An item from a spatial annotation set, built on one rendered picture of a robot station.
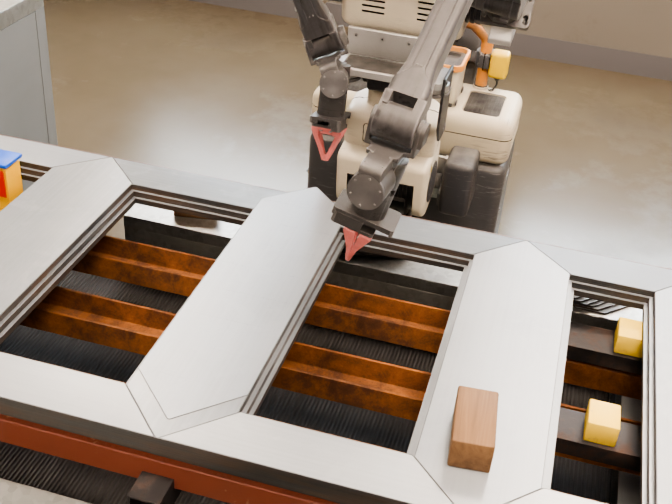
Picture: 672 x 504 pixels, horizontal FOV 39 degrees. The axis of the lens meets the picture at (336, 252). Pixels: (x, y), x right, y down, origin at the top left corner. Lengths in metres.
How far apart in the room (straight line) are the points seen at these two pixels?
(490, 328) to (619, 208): 2.33
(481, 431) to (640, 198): 2.76
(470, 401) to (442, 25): 0.56
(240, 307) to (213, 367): 0.16
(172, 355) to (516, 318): 0.59
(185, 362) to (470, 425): 0.45
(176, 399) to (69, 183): 0.70
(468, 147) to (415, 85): 1.09
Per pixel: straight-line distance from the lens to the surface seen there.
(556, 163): 4.18
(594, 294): 1.82
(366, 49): 2.15
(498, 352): 1.59
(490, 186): 2.54
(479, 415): 1.38
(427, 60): 1.44
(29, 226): 1.87
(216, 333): 1.56
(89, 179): 2.01
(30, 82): 2.49
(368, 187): 1.36
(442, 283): 2.03
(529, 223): 3.68
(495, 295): 1.72
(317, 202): 1.93
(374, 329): 1.84
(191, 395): 1.45
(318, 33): 1.91
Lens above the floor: 1.81
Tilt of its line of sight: 33 degrees down
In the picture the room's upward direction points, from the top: 5 degrees clockwise
